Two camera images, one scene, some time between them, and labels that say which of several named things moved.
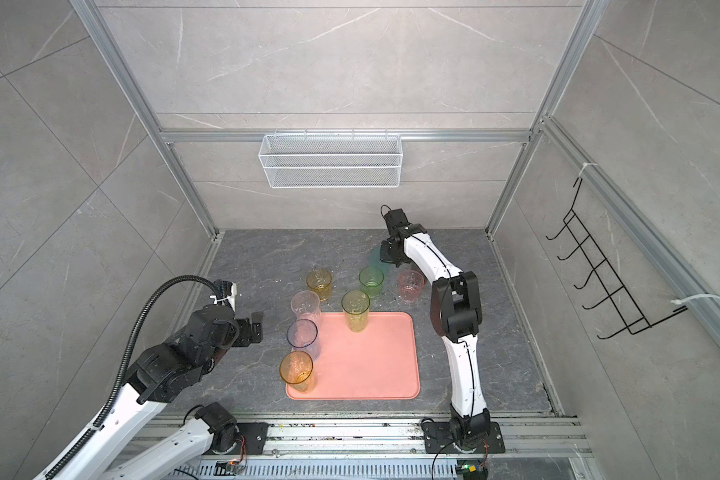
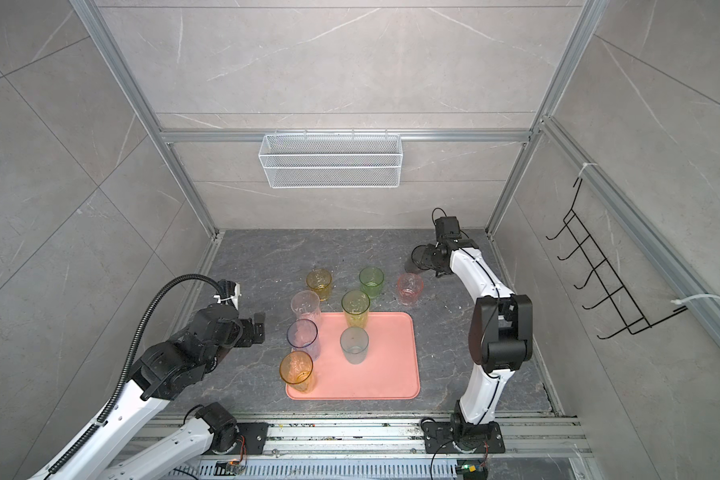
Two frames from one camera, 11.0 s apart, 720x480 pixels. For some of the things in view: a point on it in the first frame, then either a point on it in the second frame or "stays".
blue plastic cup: (303, 335) stays
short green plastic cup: (371, 278) stays
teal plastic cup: (374, 261) -> (354, 342)
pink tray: (379, 363) stays
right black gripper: (385, 256) -> (431, 248)
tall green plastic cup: (355, 305) stays
